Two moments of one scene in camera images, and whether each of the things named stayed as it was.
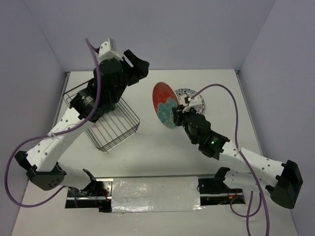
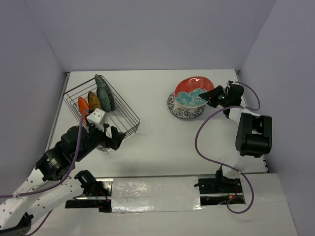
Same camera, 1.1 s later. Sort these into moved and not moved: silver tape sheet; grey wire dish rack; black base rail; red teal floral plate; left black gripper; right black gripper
Moved: right black gripper; red teal floral plate; left black gripper
Not moved: grey wire dish rack; black base rail; silver tape sheet
